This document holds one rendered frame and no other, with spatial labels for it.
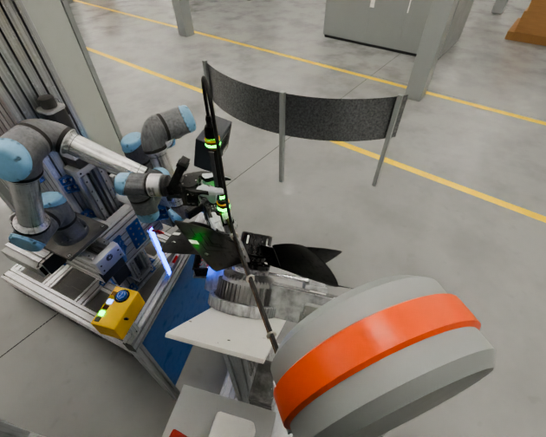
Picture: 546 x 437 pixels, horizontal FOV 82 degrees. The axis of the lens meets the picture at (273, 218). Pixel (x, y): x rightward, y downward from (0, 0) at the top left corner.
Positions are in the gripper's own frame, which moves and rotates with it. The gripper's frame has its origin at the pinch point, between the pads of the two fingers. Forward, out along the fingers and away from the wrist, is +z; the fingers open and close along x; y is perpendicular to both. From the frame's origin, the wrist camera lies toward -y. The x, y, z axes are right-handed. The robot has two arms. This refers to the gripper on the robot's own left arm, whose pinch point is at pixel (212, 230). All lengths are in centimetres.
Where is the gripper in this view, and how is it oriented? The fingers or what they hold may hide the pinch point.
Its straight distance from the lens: 130.1
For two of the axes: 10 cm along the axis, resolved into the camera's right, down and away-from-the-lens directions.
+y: 9.2, -2.0, 3.3
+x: -0.9, 7.1, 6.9
